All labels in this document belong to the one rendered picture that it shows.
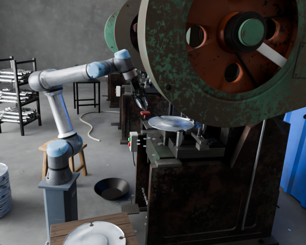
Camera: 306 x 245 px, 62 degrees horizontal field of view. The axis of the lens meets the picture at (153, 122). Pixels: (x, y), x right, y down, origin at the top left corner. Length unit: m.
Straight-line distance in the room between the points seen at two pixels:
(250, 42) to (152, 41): 0.38
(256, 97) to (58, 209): 1.26
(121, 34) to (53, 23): 5.46
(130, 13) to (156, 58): 1.82
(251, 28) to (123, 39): 1.88
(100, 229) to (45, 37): 7.17
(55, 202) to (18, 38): 7.00
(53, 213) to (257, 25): 1.46
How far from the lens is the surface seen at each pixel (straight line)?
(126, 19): 2.80
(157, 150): 1.54
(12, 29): 8.35
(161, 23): 1.02
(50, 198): 1.66
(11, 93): 3.66
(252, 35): 1.09
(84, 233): 1.41
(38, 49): 8.22
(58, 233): 1.44
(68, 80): 1.38
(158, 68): 1.02
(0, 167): 2.21
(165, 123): 1.57
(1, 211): 2.21
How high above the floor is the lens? 1.29
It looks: 18 degrees down
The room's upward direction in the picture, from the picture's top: 3 degrees clockwise
